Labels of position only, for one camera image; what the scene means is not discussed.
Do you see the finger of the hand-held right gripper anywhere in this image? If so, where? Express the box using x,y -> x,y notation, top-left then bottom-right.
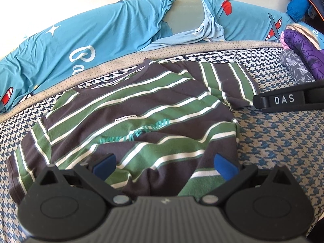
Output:
253,81 -> 324,113

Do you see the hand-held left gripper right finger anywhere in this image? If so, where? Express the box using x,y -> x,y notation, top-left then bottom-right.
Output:
200,153 -> 296,206

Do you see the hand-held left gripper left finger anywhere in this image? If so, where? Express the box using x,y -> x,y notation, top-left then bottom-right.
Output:
34,153 -> 132,207

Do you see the green grey striped t-shirt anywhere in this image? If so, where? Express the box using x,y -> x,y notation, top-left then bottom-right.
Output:
6,58 -> 261,205

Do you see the grey patterned garment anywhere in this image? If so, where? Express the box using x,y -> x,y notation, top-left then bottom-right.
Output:
280,49 -> 317,84

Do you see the houndstooth bed mat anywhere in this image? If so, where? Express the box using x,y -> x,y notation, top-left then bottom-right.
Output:
0,40 -> 324,243

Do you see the purple garment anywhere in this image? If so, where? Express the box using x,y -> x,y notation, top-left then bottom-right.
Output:
280,29 -> 324,81

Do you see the blue red patch bumper cover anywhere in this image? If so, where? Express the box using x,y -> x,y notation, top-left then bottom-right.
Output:
149,0 -> 324,51

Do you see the blue jacket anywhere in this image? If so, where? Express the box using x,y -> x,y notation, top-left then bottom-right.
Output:
285,0 -> 324,24

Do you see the grey-green foam bumper pad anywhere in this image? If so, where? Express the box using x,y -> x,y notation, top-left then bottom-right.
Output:
162,0 -> 206,35

